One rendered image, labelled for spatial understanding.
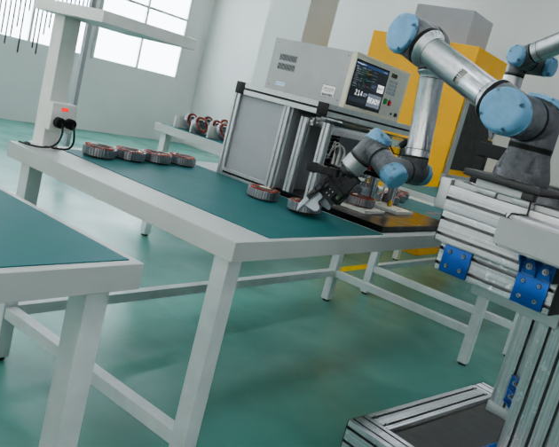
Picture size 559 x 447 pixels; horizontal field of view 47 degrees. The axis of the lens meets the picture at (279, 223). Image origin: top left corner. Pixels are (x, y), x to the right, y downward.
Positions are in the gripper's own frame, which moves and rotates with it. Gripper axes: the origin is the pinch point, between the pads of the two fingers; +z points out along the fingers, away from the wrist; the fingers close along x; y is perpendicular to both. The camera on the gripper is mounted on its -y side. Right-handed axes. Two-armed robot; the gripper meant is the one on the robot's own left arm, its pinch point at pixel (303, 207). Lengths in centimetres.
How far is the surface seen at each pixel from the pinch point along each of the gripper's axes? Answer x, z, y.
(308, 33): 396, 11, -217
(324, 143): 19.4, -15.1, -15.7
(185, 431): -60, 44, 33
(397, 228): 23.4, -12.6, 23.1
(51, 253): -113, 1, 2
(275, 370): 45, 72, 29
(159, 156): 2, 29, -53
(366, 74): 42, -40, -29
